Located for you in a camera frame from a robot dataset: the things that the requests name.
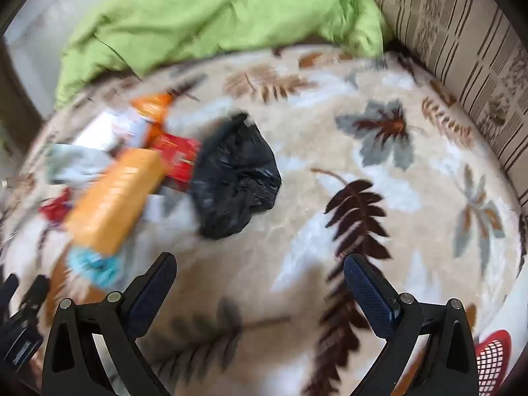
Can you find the red plastic basket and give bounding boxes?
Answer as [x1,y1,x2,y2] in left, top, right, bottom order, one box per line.
[474,330,513,396]

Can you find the red box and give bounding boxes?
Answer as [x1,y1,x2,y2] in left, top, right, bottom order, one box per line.
[148,132,203,192]

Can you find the white medicine box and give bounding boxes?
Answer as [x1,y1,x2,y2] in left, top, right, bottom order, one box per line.
[72,107,133,153]

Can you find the beige leaf-print blanket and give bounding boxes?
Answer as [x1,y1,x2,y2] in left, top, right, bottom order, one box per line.
[0,45,522,396]

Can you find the teal packet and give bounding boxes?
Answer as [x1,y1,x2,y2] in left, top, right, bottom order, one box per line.
[68,247,124,289]

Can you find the long orange box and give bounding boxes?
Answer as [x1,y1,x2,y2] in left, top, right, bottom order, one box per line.
[64,148,166,256]

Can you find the green quilt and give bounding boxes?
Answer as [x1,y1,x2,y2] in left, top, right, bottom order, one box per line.
[53,0,392,110]

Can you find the small red packet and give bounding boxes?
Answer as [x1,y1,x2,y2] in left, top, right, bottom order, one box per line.
[39,190,75,225]

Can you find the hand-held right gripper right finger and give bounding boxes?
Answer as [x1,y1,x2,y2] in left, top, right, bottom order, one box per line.
[343,253,481,396]

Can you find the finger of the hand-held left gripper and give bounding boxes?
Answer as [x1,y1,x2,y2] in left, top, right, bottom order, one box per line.
[16,274,51,328]
[0,273,20,324]

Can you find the black plastic bag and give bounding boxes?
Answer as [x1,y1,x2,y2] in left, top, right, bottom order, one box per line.
[190,112,283,240]

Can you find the striped brown cushion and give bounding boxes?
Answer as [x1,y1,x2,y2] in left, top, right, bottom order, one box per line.
[371,0,528,211]

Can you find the orange packet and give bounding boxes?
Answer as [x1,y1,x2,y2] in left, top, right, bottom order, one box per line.
[130,93,174,149]

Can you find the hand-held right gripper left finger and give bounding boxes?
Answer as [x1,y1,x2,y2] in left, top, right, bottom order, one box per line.
[41,251,178,396]

